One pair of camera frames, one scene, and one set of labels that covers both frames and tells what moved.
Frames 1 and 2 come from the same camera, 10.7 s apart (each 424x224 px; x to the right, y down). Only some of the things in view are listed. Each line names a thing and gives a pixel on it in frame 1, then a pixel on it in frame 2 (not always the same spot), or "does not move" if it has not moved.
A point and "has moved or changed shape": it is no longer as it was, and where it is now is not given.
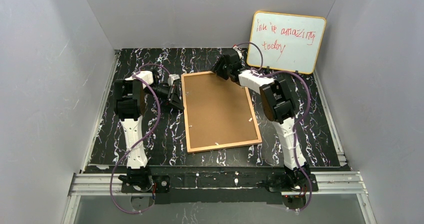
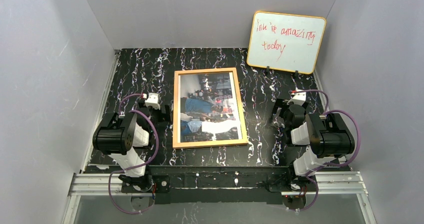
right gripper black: x=224 y=68 to x=283 y=108
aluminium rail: x=330 y=184 does not move
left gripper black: x=171 y=94 to x=162 y=111
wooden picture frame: x=218 y=113 has moved or changed shape
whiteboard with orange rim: x=290 y=42 does not move
